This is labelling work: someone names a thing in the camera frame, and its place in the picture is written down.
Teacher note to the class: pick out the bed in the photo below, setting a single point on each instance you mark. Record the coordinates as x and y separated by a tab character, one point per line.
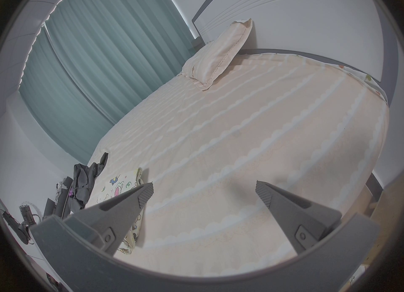
236	142

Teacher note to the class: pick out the pink striped pillow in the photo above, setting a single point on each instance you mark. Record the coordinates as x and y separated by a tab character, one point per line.
214	58

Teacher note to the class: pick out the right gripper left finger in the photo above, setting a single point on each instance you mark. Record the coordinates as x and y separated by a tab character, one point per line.
116	218

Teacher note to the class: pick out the black sofa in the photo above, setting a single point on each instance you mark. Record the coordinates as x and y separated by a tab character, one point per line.
50	206

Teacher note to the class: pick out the grey patterned garment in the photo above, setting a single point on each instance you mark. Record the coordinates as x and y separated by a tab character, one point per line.
60	187

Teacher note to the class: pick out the black shirt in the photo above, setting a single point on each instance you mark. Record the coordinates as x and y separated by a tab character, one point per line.
83	180

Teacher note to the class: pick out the white printed pyjama top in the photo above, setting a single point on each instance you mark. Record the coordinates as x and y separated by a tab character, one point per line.
118	182

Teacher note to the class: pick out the blue-green curtain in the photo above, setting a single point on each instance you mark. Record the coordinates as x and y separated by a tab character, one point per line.
60	104
120	38

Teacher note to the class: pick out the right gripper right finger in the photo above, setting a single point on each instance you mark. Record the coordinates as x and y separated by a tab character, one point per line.
296	219

